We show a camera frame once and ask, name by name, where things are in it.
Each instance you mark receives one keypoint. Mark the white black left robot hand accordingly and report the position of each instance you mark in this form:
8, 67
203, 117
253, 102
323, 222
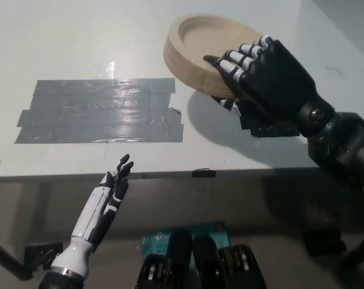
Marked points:
109, 198

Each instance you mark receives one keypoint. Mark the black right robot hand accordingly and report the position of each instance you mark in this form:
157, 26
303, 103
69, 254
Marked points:
278, 81

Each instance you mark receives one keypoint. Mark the round wooden plate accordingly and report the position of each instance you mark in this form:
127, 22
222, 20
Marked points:
199, 39

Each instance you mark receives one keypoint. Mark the teal label box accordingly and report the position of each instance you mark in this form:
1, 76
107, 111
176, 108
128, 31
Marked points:
157, 244

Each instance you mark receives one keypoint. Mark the black floor tape patch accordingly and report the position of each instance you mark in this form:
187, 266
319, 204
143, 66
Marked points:
43, 254

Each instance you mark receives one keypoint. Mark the small black tape piece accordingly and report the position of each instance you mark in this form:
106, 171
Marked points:
203, 172

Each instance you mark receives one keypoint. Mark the black table leg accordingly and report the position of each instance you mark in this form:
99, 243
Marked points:
7, 260

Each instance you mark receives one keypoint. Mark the clear shiny tape strip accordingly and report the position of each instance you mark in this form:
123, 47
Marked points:
105, 70

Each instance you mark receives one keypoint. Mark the grey duct tape patch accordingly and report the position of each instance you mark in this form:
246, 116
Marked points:
94, 114

